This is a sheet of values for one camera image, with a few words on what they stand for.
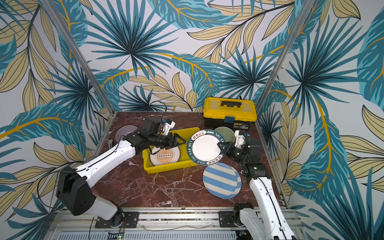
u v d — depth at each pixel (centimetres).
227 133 100
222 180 85
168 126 72
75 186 41
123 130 101
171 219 75
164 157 95
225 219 73
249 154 56
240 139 69
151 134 64
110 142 100
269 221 42
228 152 65
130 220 73
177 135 70
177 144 73
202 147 75
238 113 100
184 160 87
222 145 73
